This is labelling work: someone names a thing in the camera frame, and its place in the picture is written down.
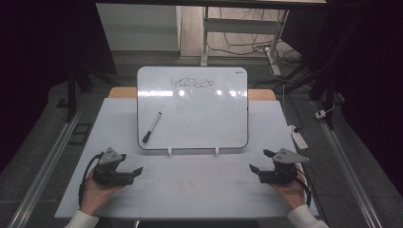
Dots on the person's left hand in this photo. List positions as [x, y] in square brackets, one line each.
[93, 196]

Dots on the aluminium floor rail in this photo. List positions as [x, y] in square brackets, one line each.
[47, 161]
[348, 171]

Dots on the small white plug adapter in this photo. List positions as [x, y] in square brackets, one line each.
[320, 114]

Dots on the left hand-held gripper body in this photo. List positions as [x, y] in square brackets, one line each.
[109, 177]

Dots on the white power strip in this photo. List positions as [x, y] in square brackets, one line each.
[297, 137]

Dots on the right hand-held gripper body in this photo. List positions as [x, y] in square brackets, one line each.
[278, 175]

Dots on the white table mat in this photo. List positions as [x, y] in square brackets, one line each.
[196, 186]

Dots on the white marker with black cap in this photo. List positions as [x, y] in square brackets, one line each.
[152, 127]

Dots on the white whiteboard stand clip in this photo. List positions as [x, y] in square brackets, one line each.
[169, 152]
[217, 151]

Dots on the person's right hand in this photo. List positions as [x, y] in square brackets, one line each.
[294, 193]

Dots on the white whiteboard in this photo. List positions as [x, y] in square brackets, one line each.
[202, 117]

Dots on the black metal stand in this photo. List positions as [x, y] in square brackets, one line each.
[71, 95]
[328, 95]

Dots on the white metal desk frame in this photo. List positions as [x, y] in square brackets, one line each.
[240, 26]

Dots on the white cabinet panel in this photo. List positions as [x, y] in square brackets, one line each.
[136, 27]

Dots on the black rectangular floor frame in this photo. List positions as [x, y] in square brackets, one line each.
[80, 134]

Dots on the dark curtain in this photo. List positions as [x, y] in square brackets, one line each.
[370, 79]
[38, 47]

